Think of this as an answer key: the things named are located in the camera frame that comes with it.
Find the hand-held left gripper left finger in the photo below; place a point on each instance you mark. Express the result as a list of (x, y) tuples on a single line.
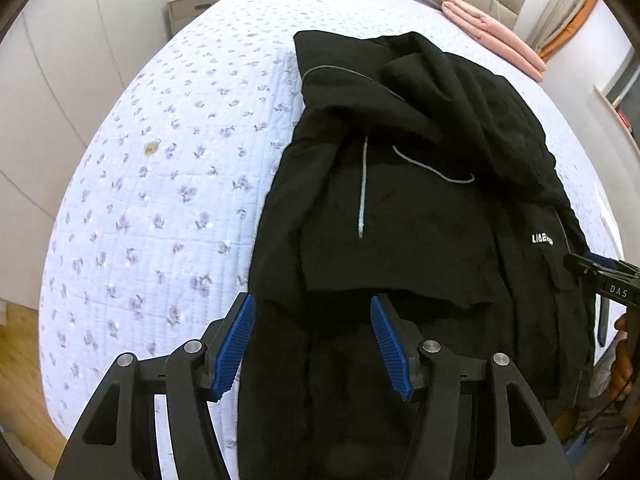
[(235, 347)]

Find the grey framed window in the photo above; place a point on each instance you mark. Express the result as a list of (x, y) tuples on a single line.
[(622, 95)]

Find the folded pink blanket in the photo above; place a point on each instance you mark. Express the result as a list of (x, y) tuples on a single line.
[(492, 35)]

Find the white wardrobe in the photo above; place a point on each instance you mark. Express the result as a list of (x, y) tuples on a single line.
[(55, 75)]

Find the orange and beige curtain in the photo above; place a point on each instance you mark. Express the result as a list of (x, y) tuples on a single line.
[(562, 15)]

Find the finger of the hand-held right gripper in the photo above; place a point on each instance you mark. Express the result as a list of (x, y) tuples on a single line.
[(580, 264)]

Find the bed with floral quilt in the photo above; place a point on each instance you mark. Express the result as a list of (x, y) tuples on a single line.
[(175, 160)]

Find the person's right hand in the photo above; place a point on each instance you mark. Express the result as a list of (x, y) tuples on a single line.
[(622, 360)]

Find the black hooded jacket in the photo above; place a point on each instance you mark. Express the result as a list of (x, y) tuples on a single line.
[(425, 210)]

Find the red box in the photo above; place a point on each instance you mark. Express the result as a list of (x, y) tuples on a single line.
[(627, 121)]

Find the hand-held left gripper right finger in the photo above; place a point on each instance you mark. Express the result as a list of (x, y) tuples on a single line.
[(390, 350)]

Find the beige nightstand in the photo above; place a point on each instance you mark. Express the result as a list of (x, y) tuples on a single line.
[(192, 10)]

